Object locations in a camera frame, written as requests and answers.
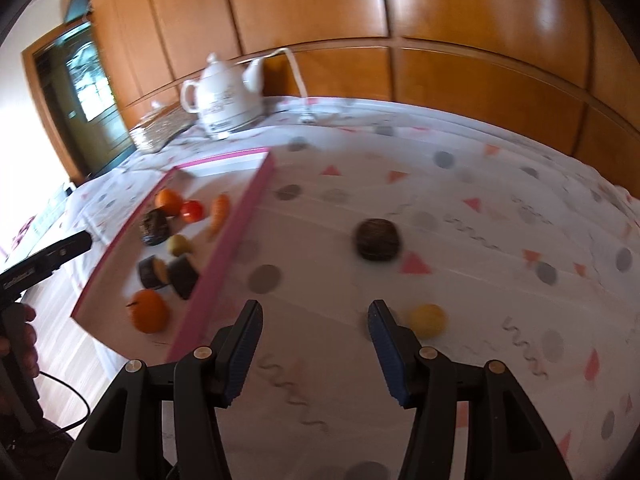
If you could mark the wooden glass door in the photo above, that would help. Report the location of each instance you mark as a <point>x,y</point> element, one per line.
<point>75,102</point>

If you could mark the red tomato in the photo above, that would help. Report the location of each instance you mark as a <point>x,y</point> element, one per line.
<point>192,211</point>

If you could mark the orange with stem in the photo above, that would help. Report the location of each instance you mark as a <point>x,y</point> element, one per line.
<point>148,312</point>

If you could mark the yellow round fruit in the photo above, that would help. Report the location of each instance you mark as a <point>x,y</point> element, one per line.
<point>178,245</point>
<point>428,321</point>

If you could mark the dark cut eggplant piece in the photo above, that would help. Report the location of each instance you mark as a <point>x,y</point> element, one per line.
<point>153,273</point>

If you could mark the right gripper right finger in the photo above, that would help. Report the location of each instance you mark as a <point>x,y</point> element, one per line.
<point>398,352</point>

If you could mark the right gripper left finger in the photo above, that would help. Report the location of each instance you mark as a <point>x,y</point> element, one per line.
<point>234,347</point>

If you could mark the small orange carrot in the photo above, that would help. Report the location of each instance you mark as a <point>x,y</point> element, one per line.
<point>219,213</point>

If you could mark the white ceramic electric kettle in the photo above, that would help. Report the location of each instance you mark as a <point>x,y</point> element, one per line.
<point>227,96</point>

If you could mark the dark brown wrinkled fruit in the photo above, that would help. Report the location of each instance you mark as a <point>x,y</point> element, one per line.
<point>154,227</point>

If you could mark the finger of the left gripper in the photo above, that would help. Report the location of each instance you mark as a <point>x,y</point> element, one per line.
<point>65,250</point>

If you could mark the ornate silver tissue box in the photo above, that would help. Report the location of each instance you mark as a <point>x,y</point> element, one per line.
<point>161,125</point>

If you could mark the white patterned tablecloth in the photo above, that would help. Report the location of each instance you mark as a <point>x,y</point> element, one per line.
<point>531,256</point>

